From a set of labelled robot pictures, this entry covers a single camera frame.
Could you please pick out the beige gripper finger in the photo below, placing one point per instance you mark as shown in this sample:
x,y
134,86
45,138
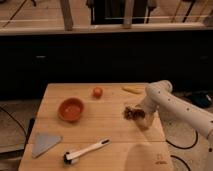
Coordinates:
x,y
146,122

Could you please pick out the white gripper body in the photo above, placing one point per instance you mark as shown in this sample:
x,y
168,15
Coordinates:
x,y
148,105

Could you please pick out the dark grape bunch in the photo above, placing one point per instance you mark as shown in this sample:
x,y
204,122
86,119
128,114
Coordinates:
x,y
133,113

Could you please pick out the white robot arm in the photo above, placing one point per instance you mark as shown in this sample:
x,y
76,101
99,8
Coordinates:
x,y
160,94

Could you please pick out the red bowl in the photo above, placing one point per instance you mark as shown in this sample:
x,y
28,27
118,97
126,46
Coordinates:
x,y
70,109

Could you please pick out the yellow banana piece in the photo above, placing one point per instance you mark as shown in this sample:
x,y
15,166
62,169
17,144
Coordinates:
x,y
131,90

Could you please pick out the orange tomato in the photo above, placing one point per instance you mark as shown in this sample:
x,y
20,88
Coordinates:
x,y
97,92

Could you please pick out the white black brush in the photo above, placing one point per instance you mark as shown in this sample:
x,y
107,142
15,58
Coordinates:
x,y
69,157

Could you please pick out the grey triangular cloth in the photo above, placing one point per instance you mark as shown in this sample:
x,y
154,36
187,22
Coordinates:
x,y
43,142

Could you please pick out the wooden post right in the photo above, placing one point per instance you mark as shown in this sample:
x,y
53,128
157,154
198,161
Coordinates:
x,y
128,14

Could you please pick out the wooden post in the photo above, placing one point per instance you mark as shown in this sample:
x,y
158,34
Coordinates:
x,y
128,14
67,16

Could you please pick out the wooden post left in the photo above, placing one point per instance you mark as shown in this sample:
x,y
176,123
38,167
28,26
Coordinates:
x,y
67,16

